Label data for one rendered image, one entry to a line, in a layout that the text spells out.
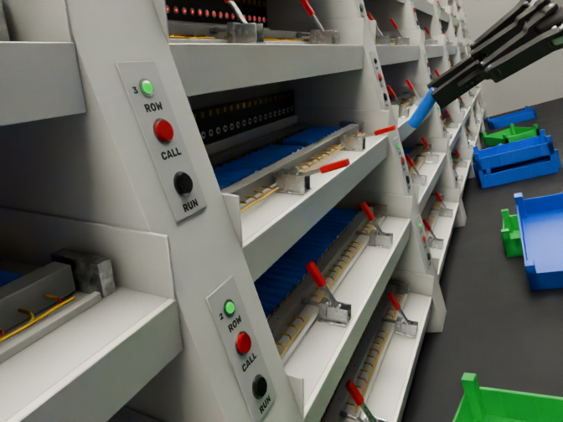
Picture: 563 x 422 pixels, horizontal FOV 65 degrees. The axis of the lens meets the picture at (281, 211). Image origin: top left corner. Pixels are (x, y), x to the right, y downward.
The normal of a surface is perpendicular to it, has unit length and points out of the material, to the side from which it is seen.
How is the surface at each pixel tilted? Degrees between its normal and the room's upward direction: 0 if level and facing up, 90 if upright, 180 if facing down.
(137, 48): 90
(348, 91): 90
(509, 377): 0
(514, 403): 90
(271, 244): 108
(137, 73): 90
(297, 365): 18
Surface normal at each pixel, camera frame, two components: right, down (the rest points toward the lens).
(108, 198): -0.43, 0.32
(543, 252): -0.43, -0.79
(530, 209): -0.31, 0.58
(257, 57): 0.90, 0.11
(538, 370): -0.31, -0.93
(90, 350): -0.03, -0.94
